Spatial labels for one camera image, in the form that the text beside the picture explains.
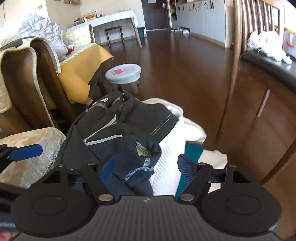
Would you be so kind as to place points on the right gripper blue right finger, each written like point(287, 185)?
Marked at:
point(187, 168)

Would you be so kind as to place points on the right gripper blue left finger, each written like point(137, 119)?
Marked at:
point(107, 170)

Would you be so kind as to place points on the white gift bag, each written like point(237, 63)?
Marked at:
point(289, 43)

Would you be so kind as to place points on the yellow cloth covered furniture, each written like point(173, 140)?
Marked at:
point(79, 68)

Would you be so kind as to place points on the round grey stool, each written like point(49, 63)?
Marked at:
point(126, 74)

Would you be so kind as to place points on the teal cloth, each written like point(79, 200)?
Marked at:
point(192, 152)

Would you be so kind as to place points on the white clothing pile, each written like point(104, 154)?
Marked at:
point(167, 179)

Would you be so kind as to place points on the grey crumpled jacket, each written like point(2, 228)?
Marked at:
point(38, 26)

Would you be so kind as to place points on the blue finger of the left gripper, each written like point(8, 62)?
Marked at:
point(27, 152)

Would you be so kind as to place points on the white side table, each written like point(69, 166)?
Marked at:
point(108, 19)

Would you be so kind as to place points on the dark entrance door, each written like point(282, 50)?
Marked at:
point(155, 15)

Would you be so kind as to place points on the small dark stool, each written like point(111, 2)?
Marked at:
point(114, 34)

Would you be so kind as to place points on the wooden chair black seat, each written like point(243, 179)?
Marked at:
point(258, 121)

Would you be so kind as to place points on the white cloth on chair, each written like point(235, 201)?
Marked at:
point(268, 44)

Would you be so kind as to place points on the lace patterned tablecloth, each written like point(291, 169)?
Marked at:
point(51, 139)

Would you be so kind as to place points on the black garment white stitching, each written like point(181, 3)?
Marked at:
point(124, 131)

